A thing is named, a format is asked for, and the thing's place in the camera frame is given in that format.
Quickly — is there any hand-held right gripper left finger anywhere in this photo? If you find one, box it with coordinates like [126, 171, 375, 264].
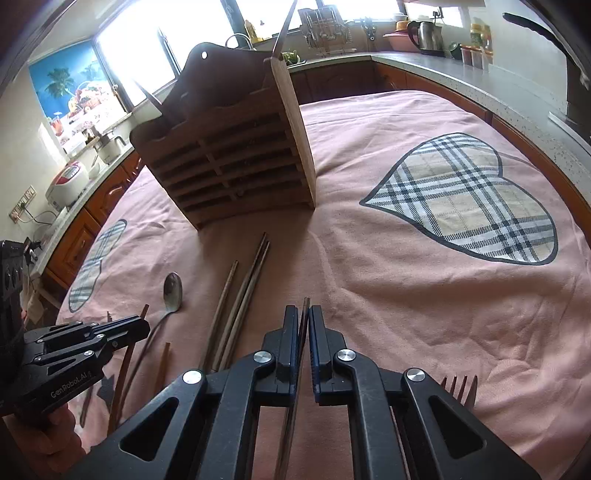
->
[69, 305, 305, 480]

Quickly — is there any seasoning jar set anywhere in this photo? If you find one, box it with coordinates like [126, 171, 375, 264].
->
[448, 41, 491, 71]

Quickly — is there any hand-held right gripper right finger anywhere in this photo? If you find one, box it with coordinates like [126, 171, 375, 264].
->
[308, 305, 541, 480]

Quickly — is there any wooden chopstick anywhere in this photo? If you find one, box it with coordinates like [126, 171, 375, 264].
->
[107, 304, 150, 435]
[157, 342, 172, 386]

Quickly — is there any tropical fruit wall poster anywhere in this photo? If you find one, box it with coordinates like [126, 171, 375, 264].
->
[28, 44, 127, 155]

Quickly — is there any small white electric pot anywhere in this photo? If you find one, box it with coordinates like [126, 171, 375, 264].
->
[95, 134, 126, 164]

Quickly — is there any kitchen window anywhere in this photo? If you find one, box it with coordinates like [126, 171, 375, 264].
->
[95, 0, 465, 116]

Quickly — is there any grey kitchen countertop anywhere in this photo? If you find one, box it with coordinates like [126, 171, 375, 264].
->
[28, 46, 591, 278]

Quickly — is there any steel electric kettle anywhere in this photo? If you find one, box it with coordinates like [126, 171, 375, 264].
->
[407, 21, 445, 56]

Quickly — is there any metal fork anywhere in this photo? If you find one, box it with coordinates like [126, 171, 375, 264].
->
[438, 375, 478, 411]

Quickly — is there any black wok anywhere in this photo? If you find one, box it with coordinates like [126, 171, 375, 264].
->
[502, 13, 591, 139]

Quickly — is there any pink basin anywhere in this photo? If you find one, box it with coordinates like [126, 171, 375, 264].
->
[382, 31, 414, 51]

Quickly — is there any metal spoon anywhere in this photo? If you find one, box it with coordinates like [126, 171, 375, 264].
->
[117, 272, 184, 416]

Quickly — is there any dark chopstick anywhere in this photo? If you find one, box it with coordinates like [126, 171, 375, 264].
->
[133, 80, 180, 129]

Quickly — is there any wall socket strip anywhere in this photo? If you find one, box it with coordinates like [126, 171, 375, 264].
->
[10, 185, 37, 220]

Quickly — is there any metal dish rack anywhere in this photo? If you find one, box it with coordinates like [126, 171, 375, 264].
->
[298, 7, 356, 56]

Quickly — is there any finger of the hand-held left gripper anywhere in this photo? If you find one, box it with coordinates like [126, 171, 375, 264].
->
[24, 315, 151, 345]
[31, 329, 149, 371]

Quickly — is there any person's left hand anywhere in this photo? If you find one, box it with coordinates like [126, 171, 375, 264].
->
[0, 404, 88, 480]

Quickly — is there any wooden utensil holder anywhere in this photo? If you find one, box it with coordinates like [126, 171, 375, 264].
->
[129, 41, 318, 230]

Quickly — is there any white and red rice cooker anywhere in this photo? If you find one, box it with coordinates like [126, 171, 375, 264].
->
[45, 164, 88, 208]

